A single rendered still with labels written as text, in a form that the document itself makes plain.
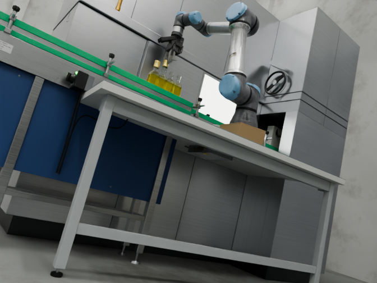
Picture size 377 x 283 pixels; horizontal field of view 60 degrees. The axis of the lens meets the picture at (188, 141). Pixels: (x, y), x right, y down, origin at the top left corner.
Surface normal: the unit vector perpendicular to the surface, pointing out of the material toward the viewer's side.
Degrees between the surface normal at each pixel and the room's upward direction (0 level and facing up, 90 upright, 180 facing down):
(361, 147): 90
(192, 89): 90
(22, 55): 90
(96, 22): 90
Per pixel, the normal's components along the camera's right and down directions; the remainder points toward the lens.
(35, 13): 0.51, -0.04
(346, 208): -0.82, -0.30
